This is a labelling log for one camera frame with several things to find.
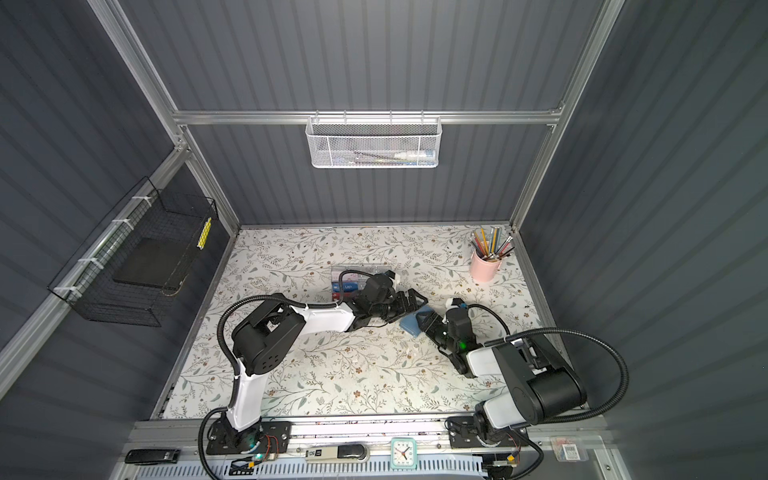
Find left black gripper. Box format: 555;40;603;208
370;288;429;323

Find blue leather card holder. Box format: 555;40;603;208
399;305;435;338

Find clear acrylic organizer box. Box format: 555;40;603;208
330;264;391;301

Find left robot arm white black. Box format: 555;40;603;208
216;270;428;434

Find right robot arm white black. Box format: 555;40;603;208
415;303;587;446

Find blue card in organizer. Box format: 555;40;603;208
331;282;360;297

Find pink card in organizer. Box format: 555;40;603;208
331;268;361;283

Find floral patterned table mat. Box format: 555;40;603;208
162;225;543;419

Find pink pencil cup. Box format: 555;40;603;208
469;252;502;283

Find coloured pencils in cup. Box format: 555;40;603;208
471;227;514;262

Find small teal desk clock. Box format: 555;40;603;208
390;437;418;470

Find pens in white basket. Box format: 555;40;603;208
353;150;438;166

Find small clear packet with label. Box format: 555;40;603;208
550;437;589;463

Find yellow tag on basket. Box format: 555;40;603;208
196;217;212;250

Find black flat pad in basket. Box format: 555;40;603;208
113;238;186;289

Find black stapler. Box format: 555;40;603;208
124;448;181;466

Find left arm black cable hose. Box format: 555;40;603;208
197;268;376;480

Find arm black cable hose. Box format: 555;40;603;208
466;302;630;480
197;268;376;480

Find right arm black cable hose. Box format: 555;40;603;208
466;302;630;480

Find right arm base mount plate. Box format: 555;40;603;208
443;415;528;450

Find silver black device on rail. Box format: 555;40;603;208
305;443;370;463

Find white wire mesh basket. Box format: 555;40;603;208
305;119;443;169

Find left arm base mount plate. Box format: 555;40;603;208
205;418;293;456

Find black wire wall basket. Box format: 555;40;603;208
48;183;219;327

